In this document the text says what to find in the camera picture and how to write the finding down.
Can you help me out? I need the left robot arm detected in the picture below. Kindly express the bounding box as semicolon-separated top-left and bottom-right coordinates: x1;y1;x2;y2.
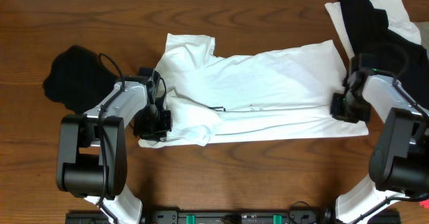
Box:
56;78;172;223

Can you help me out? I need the white t-shirt in pile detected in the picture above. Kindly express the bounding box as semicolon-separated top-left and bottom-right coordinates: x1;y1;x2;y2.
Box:
324;0;422;58

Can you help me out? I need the white robot print t-shirt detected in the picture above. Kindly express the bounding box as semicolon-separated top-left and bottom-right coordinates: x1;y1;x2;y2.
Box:
139;34;369;148

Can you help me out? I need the black t-shirt in pile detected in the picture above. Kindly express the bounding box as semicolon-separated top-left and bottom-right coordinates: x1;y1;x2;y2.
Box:
339;0;428;109

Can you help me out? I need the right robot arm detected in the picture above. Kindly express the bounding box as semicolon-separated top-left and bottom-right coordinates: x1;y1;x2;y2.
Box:
323;68;428;223

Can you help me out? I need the folded black garment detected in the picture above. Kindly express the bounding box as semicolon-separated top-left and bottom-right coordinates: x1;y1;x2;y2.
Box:
43;45;118;114

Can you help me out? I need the red object at edge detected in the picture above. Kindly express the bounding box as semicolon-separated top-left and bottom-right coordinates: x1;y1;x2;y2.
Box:
419;200;429;209

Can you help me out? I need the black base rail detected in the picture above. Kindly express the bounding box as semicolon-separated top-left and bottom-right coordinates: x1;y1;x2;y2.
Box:
65;206;402;224

